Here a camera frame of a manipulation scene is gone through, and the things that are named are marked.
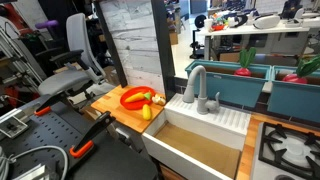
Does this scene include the grey toy faucet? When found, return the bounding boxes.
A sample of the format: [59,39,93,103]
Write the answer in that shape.
[181,64,222,115]

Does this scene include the small plush dog toy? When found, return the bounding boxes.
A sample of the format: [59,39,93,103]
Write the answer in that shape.
[151,93,167,107]

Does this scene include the yellow toy corn cob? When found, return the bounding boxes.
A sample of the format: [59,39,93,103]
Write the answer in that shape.
[142,103,152,121]

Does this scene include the toy carrot with green top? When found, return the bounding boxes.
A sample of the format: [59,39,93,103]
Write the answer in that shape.
[124,91,153,104]

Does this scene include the red plastic plate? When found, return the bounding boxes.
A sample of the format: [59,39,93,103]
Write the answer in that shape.
[119,85,157,111]

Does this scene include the grey wood-print backdrop panel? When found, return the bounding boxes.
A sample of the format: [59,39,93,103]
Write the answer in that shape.
[99,0,166,94]

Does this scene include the teal planter box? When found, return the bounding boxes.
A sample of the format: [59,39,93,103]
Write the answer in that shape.
[184,59,273,108]
[267,65,320,124]

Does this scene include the white toy sink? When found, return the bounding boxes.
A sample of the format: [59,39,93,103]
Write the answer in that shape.
[141,93,252,180]

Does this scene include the red toy radish with leaves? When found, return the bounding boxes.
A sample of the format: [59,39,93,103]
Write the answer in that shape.
[282,54,320,85]
[233,46,258,78]

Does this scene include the grey office chair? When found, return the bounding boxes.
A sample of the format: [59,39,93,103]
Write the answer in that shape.
[34,12,108,101]

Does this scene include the white desk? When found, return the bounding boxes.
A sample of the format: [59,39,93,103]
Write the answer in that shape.
[196,19,311,62]

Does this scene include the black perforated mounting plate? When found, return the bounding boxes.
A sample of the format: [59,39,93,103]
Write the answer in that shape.
[0,101,158,180]

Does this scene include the black stove grate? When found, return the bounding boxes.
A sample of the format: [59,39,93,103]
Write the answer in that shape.
[258,121,320,180]

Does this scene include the white VR headset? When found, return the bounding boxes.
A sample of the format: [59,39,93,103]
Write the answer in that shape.
[252,13,281,30]

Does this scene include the white toy stove top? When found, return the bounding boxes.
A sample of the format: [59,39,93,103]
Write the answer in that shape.
[250,121,320,180]

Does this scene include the black vertical frame post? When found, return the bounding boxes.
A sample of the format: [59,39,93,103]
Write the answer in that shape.
[150,0,177,102]

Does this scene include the black slanted frame bar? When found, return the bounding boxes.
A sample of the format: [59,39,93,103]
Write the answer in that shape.
[93,0,128,88]

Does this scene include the black clamp with orange handle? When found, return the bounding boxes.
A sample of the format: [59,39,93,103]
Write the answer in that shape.
[69,110,117,159]
[33,94,63,117]

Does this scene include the grey cable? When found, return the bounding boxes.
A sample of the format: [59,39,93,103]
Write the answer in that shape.
[0,145,69,180]

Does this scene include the purple padded handle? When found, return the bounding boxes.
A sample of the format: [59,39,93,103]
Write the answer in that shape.
[34,19,59,30]

